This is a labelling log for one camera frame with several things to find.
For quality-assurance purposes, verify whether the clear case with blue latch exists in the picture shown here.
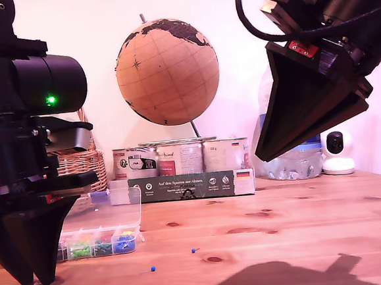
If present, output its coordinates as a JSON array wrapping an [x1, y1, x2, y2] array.
[[88, 178, 142, 208]]

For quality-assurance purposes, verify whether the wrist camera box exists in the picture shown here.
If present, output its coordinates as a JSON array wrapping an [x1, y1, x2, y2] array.
[[32, 112, 95, 156]]

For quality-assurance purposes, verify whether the clear plastic pin box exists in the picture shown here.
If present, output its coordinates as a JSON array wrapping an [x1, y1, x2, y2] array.
[[51, 186, 147, 262]]

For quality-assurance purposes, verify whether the wicker basket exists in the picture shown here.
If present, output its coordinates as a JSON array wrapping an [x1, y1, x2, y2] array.
[[44, 105, 111, 215]]

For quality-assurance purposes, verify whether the pile of light green pins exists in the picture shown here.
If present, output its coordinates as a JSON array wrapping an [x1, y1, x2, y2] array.
[[69, 243, 93, 259]]

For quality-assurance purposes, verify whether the large clear water bottle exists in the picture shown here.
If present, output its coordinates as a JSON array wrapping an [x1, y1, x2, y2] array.
[[244, 61, 326, 184]]

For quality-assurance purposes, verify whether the pile of orange pins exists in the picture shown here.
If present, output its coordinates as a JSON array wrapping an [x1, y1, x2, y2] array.
[[72, 235, 94, 246]]

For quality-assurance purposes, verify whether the pile of blue pins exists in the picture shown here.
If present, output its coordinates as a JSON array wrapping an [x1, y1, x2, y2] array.
[[114, 236, 137, 254]]

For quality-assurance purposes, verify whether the dark green cardboard tray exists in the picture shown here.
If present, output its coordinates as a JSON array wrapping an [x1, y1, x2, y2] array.
[[127, 167, 257, 205]]

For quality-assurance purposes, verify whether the small white round camera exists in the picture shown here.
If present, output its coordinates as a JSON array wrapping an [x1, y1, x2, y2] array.
[[319, 128, 357, 177]]

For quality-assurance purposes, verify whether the pile of dark green pins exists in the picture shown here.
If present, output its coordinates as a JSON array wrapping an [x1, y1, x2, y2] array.
[[93, 240, 114, 257]]

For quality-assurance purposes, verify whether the cork globe on stand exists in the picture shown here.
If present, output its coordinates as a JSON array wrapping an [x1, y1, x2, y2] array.
[[110, 8, 226, 149]]

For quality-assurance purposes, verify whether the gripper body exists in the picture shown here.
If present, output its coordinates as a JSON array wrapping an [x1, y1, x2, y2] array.
[[0, 109, 102, 218]]

